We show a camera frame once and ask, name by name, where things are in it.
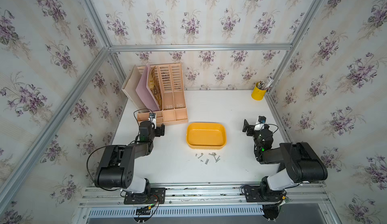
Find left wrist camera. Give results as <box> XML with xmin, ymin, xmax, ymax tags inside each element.
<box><xmin>148</xmin><ymin>112</ymin><xmax>157</xmax><ymax>124</ymax></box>

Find white slotted cable duct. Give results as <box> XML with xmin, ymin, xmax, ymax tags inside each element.
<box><xmin>88</xmin><ymin>205</ymin><xmax>264</xmax><ymax>219</ymax></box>

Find pink folder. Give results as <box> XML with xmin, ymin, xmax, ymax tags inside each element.
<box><xmin>136</xmin><ymin>64</ymin><xmax>160</xmax><ymax>111</ymax></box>

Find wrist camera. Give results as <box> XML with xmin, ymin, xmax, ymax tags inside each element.
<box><xmin>254</xmin><ymin>116</ymin><xmax>266</xmax><ymax>131</ymax></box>
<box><xmin>148</xmin><ymin>112</ymin><xmax>157</xmax><ymax>124</ymax></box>

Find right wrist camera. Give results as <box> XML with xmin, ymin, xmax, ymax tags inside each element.
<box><xmin>254</xmin><ymin>116</ymin><xmax>266</xmax><ymax>131</ymax></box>

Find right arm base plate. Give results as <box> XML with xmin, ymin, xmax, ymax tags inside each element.
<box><xmin>241</xmin><ymin>185</ymin><xmax>287</xmax><ymax>203</ymax></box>

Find pink desk file organizer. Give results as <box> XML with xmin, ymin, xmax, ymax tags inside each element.
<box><xmin>145</xmin><ymin>63</ymin><xmax>188</xmax><ymax>126</ymax></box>

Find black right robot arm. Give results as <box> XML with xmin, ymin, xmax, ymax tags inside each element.
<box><xmin>242</xmin><ymin>116</ymin><xmax>328</xmax><ymax>199</ymax></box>

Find pens in cup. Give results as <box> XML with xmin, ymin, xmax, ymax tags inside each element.
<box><xmin>256</xmin><ymin>76</ymin><xmax>274</xmax><ymax>90</ymax></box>

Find yellow pen holder cup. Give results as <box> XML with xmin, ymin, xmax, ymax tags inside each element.
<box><xmin>251</xmin><ymin>81</ymin><xmax>267</xmax><ymax>101</ymax></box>

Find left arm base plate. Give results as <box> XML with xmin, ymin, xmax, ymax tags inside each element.
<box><xmin>124</xmin><ymin>188</ymin><xmax>166</xmax><ymax>205</ymax></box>

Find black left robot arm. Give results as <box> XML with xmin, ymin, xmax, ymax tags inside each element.
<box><xmin>93</xmin><ymin>121</ymin><xmax>165</xmax><ymax>195</ymax></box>

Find beige folder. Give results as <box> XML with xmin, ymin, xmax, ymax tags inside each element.
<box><xmin>121</xmin><ymin>66</ymin><xmax>146</xmax><ymax>110</ymax></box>

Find yellow plastic storage box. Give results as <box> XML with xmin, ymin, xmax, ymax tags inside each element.
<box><xmin>186</xmin><ymin>122</ymin><xmax>227</xmax><ymax>150</ymax></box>

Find aluminium mounting rail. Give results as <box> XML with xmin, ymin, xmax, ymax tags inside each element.
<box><xmin>77</xmin><ymin>183</ymin><xmax>331</xmax><ymax>208</ymax></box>

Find silver screw pair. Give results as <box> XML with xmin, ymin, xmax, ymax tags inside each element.
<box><xmin>209</xmin><ymin>152</ymin><xmax>220</xmax><ymax>162</ymax></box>

